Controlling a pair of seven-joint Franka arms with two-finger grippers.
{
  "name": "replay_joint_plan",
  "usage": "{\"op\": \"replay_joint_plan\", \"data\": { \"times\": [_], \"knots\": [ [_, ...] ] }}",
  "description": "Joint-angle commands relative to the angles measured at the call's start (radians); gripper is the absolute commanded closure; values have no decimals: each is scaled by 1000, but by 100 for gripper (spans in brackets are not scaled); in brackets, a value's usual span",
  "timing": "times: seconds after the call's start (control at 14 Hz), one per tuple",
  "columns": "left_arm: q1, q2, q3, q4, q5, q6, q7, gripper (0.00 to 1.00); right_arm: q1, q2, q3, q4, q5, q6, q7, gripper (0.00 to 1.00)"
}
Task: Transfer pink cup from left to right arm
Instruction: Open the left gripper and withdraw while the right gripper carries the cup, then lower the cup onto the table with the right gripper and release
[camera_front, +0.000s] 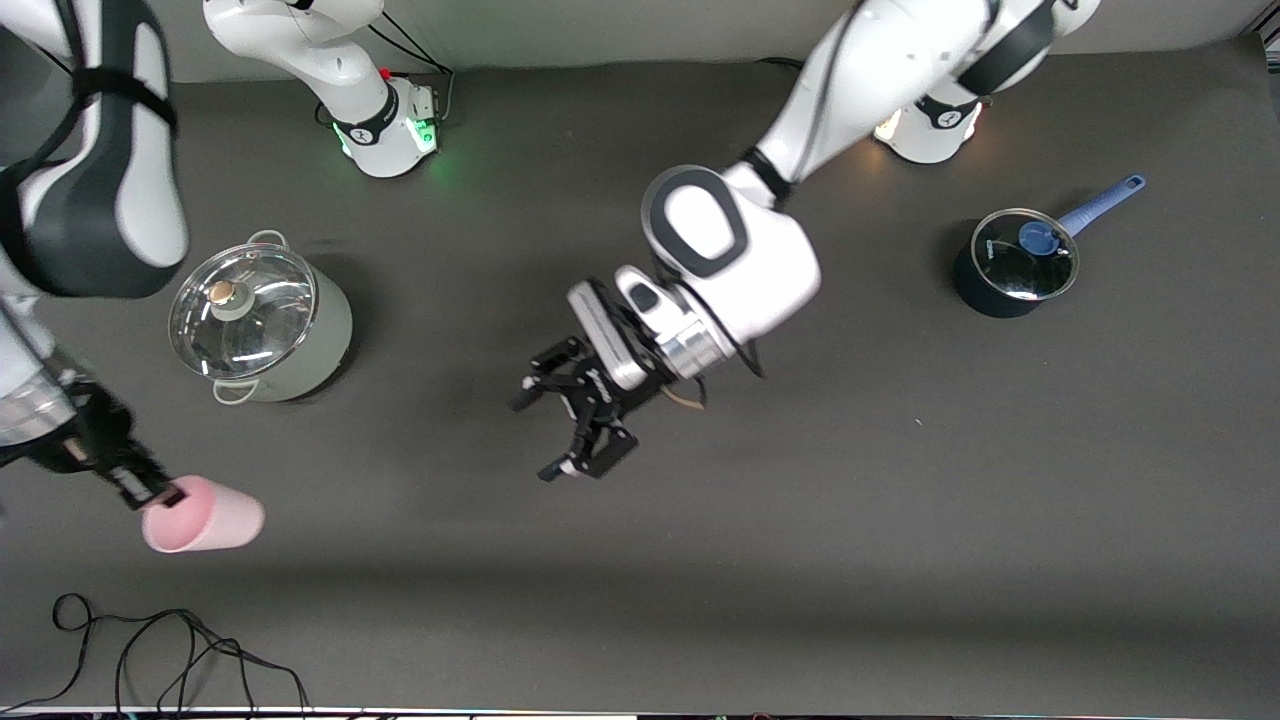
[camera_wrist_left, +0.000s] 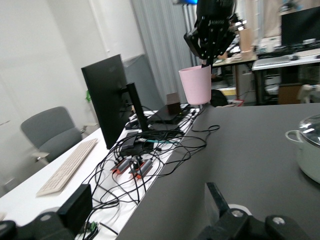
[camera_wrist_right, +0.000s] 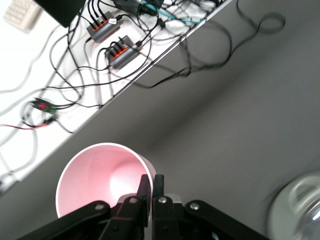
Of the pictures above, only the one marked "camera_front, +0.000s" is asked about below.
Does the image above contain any sage green cooking pot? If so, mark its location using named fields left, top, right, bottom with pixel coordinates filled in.
left=168, top=229, right=355, bottom=406

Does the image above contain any glass saucepan lid, blue knob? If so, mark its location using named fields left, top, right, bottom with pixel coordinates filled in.
left=969, top=207, right=1082, bottom=303

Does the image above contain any glass pot lid, grey knob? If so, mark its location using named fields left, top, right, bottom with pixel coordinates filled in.
left=168, top=243, right=320, bottom=382

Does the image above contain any dark blue saucepan, light handle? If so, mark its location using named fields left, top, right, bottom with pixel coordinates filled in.
left=951, top=174, right=1148, bottom=320

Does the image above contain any thin black cable on table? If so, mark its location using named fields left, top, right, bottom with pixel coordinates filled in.
left=0, top=592, right=312, bottom=717

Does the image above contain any pink plastic cup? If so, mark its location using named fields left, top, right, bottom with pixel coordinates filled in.
left=140, top=474, right=267, bottom=555

